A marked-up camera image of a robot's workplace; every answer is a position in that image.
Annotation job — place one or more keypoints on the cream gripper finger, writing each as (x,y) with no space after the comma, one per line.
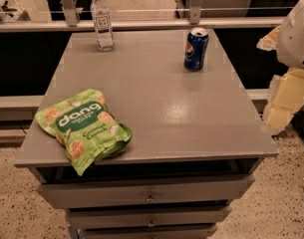
(270,41)
(285,99)

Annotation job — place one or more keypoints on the blue pepsi can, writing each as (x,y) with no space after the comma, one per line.
(196,45)

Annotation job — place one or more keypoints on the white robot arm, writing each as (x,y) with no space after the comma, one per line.
(290,48)

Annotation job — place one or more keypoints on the green rice chip bag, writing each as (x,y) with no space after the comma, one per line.
(85,128)

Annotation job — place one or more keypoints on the grey drawer cabinet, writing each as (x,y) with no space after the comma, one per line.
(184,124)

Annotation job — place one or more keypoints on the clear plastic water bottle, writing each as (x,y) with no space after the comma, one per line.
(102,22)

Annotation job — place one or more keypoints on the bottom grey drawer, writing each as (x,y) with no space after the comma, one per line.
(163,232)

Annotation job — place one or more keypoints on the grey drawer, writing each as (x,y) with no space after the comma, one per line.
(148,217)
(163,232)
(146,191)

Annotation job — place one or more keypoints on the middle grey drawer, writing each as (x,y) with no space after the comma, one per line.
(148,217)

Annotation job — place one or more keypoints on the top grey drawer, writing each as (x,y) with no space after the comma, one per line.
(146,191)

